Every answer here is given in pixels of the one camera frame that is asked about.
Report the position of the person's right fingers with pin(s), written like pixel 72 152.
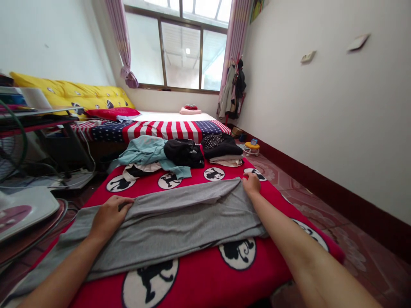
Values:
pixel 251 175

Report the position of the cluttered desk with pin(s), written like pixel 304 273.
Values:
pixel 38 118

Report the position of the crumpled black garment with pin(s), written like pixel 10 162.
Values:
pixel 183 152

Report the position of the yellow cushioned headboard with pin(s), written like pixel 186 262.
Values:
pixel 80 93

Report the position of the red pillow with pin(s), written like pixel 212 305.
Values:
pixel 112 113

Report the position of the pink curtain hanging straight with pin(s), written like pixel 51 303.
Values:
pixel 234 45

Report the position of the white wall switch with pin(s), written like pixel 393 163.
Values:
pixel 358 42

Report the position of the person's right thumb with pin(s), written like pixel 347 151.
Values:
pixel 244 183

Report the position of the white and black garment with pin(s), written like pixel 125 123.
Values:
pixel 138 170

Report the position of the rack of hanging clothes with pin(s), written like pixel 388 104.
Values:
pixel 232 90

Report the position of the stack of folded dark clothes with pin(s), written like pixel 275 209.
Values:
pixel 221 149

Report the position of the person's right hand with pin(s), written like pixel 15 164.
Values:
pixel 253 186

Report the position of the stars and stripes blanket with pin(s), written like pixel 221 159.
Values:
pixel 160 128

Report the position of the pink folded cloth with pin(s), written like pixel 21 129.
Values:
pixel 190 110

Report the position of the window with metal frame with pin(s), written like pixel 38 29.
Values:
pixel 179 51

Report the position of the person's left hand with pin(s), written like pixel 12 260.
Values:
pixel 107 218

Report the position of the wall poster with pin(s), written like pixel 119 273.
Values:
pixel 257 9

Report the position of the person's left fingers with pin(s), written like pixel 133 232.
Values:
pixel 123 201

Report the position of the small yellow and white stool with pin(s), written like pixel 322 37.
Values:
pixel 251 150

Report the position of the grey knit garment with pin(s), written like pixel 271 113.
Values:
pixel 179 218

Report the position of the teal garment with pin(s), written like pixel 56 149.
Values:
pixel 146 149

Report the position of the red monkey print blanket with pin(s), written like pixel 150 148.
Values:
pixel 199 279

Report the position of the small blue toy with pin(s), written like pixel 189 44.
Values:
pixel 254 142

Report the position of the white mattress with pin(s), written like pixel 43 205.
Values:
pixel 173 116

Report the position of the white wall socket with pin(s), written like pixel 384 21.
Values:
pixel 308 56

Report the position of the pink curtain tied back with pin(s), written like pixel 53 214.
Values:
pixel 123 48

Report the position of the green standing fan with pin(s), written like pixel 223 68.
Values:
pixel 9 150

